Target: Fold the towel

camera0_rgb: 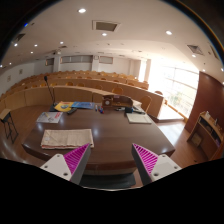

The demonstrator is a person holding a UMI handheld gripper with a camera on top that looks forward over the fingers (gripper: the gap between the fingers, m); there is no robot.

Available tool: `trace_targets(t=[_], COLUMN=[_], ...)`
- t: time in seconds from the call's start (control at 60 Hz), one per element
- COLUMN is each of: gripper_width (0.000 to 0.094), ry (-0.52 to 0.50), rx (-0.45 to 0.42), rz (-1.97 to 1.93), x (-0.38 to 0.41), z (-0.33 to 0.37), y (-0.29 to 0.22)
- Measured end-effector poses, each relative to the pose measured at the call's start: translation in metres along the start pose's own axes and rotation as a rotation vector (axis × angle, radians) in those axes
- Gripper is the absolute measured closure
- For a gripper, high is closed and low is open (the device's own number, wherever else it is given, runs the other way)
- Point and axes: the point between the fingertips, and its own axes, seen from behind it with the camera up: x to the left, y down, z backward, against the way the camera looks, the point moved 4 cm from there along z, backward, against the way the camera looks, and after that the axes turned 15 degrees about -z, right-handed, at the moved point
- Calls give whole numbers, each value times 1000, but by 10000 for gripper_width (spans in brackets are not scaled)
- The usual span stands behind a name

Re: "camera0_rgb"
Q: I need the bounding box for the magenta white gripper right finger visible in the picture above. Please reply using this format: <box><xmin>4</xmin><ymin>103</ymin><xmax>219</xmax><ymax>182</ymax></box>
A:
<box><xmin>131</xmin><ymin>143</ymin><xmax>181</xmax><ymax>185</ymax></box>

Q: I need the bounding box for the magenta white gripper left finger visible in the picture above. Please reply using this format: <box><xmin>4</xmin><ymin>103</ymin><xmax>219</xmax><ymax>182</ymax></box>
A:
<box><xmin>41</xmin><ymin>144</ymin><xmax>91</xmax><ymax>184</ymax></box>

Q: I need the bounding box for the beige folded towel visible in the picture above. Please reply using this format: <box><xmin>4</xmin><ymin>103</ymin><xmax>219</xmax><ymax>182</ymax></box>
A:
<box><xmin>41</xmin><ymin>129</ymin><xmax>94</xmax><ymax>149</ymax></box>

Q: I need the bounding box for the dark brown wooden desk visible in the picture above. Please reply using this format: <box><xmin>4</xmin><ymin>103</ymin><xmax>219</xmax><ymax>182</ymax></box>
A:
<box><xmin>22</xmin><ymin>108</ymin><xmax>175</xmax><ymax>175</ymax></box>

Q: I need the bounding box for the white notebook pad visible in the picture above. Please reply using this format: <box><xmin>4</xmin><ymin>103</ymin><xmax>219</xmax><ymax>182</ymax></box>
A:
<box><xmin>126</xmin><ymin>113</ymin><xmax>152</xmax><ymax>124</ymax></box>

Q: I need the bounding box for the black remote control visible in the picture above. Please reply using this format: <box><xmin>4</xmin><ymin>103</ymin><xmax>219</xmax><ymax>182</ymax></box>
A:
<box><xmin>67</xmin><ymin>108</ymin><xmax>77</xmax><ymax>115</ymax></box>

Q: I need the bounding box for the black gooseneck microphone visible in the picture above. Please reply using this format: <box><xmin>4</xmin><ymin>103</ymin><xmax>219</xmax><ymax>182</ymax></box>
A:
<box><xmin>44</xmin><ymin>76</ymin><xmax>57</xmax><ymax>112</ymax></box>

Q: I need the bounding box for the yellow round plate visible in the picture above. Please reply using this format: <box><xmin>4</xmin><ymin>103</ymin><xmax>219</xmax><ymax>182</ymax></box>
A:
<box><xmin>55</xmin><ymin>101</ymin><xmax>73</xmax><ymax>112</ymax></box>

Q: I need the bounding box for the blue booklet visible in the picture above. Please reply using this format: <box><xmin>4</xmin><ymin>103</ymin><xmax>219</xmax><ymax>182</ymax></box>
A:
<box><xmin>71</xmin><ymin>101</ymin><xmax>95</xmax><ymax>109</ymax></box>

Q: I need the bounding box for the wooden shelf cabinet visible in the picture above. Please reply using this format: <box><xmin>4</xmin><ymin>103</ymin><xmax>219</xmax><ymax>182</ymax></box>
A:
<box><xmin>187</xmin><ymin>112</ymin><xmax>224</xmax><ymax>161</ymax></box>

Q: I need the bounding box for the wooden chair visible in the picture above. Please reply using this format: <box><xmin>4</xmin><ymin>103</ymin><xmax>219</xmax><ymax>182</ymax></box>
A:
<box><xmin>140</xmin><ymin>96</ymin><xmax>152</xmax><ymax>111</ymax></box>

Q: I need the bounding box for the small black side stand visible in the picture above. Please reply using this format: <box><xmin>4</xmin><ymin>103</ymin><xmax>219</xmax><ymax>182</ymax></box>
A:
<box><xmin>0</xmin><ymin>109</ymin><xmax>18</xmax><ymax>143</ymax></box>

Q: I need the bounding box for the wooden desk organizer box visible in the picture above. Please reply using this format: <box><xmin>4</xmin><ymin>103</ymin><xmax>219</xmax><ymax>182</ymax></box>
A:
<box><xmin>102</xmin><ymin>95</ymin><xmax>133</xmax><ymax>107</ymax></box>

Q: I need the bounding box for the long curved wooden bench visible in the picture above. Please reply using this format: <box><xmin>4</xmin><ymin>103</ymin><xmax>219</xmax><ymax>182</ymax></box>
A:
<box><xmin>0</xmin><ymin>79</ymin><xmax>164</xmax><ymax>117</ymax></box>

